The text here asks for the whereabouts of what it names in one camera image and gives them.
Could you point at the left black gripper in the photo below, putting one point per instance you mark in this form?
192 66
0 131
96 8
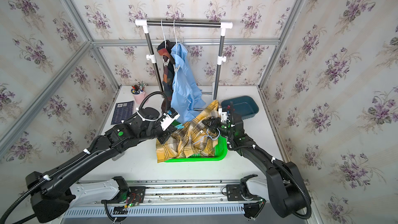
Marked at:
167 133

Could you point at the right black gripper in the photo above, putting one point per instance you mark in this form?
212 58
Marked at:
216 123

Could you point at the light blue wire hanger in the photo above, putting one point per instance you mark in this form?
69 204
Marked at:
209 134

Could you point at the yellow plaid shirt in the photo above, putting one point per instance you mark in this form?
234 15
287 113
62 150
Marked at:
180 144

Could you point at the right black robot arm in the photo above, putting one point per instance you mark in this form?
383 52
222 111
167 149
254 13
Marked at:
283 186

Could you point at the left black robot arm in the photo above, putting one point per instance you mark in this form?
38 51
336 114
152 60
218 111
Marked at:
50 192

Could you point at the white hanger of blue shirt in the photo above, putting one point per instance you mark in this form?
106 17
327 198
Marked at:
174 30

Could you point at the white hanger of dark shirt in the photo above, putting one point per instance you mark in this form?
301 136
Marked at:
164 36

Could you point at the green plastic basket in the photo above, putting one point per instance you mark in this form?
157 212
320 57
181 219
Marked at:
220 153

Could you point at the dark teal plastic bin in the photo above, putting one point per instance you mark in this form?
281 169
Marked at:
243 105

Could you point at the light blue shirt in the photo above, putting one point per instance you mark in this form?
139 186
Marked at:
186 96

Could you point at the dark blue booklet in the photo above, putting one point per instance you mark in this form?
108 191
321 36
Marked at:
122 112

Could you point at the pink pen cup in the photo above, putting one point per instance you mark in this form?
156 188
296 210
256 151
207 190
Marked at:
138 91

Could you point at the white clothespin on dark shirt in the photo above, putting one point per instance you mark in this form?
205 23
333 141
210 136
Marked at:
166 61

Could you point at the dark plaid shirt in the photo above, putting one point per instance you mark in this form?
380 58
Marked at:
168 72

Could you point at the metal clothes rack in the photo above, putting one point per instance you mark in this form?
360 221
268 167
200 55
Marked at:
223 26

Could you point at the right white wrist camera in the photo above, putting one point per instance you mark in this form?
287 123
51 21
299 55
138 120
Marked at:
224 114

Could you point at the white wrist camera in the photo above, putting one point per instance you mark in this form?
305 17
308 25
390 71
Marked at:
224 114
168 118

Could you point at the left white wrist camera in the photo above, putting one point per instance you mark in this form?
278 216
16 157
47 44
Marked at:
168 118

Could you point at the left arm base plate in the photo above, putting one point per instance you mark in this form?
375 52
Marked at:
128 197

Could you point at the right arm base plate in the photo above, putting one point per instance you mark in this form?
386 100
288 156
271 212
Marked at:
236 192

